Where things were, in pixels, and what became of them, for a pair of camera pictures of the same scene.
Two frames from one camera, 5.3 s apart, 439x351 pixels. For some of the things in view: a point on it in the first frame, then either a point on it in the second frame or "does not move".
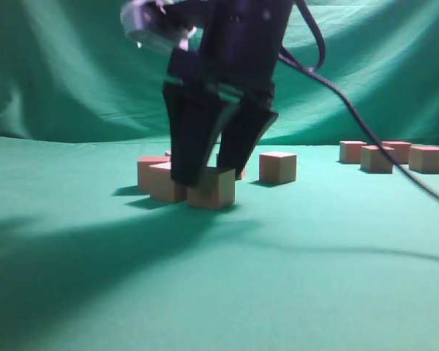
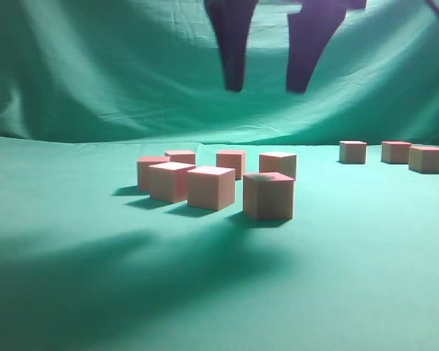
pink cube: (350, 151) does not move
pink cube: (276, 167) does not move
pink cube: (162, 186) does not move
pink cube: (215, 189) does not move
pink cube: (402, 151) does not move
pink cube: (143, 171) does not move
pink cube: (429, 159) to (268, 196)
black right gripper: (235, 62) to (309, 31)
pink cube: (373, 161) to (427, 159)
